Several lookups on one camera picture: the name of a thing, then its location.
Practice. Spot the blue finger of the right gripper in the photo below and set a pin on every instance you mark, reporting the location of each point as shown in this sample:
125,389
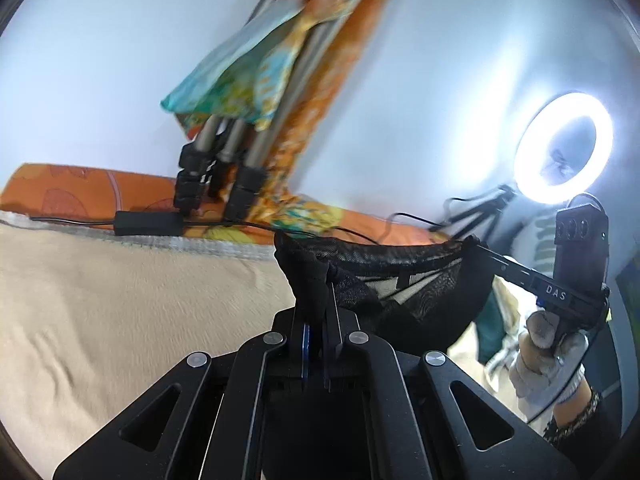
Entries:
492,264

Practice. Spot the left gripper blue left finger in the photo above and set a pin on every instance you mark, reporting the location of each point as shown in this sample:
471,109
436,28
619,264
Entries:
304,335

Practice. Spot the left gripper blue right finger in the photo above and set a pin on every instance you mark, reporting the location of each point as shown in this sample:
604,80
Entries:
325,357

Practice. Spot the black t-shirt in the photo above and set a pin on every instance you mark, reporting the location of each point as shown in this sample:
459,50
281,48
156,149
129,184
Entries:
417,298

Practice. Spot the right gloved hand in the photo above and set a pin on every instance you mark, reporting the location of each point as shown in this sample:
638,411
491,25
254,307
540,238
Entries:
546,372

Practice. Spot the white canvas tote bag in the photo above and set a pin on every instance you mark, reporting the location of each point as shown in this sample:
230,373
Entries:
517,244

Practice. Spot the green white striped blanket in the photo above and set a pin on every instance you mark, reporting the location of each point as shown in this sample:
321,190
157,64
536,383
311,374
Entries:
544,245

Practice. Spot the dark green folded cloth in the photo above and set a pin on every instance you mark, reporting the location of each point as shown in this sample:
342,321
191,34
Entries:
489,329

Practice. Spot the black gooseneck phone holder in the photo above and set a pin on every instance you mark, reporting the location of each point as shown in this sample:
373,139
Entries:
556,169

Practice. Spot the silver folded tripod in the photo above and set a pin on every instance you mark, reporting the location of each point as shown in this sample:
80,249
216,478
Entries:
235,103

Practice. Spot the beige bed blanket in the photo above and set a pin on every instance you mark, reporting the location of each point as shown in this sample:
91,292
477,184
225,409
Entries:
89,320

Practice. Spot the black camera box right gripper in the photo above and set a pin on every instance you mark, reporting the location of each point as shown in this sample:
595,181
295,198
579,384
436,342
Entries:
581,245

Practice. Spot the black ring light tripod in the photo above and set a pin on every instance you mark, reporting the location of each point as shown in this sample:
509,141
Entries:
483,218

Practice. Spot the white ring light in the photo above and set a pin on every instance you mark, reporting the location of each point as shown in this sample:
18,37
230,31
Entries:
580,127

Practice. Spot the black inline cable switch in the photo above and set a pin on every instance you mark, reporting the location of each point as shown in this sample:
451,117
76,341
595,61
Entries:
148,223

